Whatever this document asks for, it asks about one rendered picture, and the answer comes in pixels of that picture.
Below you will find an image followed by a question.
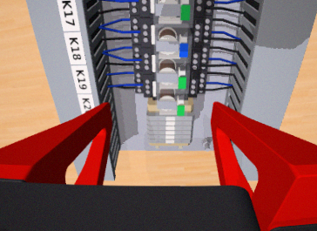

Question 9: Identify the grey mounting plate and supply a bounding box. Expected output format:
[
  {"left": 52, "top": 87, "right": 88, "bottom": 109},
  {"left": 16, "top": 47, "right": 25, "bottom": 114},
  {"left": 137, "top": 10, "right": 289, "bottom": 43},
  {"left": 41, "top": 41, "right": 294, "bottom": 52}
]
[{"left": 102, "top": 1, "right": 239, "bottom": 151}]

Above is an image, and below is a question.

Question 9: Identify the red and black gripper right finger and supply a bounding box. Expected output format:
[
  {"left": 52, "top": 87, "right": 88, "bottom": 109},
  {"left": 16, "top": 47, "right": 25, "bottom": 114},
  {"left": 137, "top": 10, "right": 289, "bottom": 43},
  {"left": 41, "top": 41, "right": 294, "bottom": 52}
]
[{"left": 211, "top": 102, "right": 317, "bottom": 231}]

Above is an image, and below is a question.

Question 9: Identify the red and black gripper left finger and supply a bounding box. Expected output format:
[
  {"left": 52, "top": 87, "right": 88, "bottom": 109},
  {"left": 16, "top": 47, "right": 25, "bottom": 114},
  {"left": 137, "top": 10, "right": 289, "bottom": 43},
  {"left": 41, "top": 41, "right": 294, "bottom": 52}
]
[{"left": 0, "top": 102, "right": 112, "bottom": 185}]

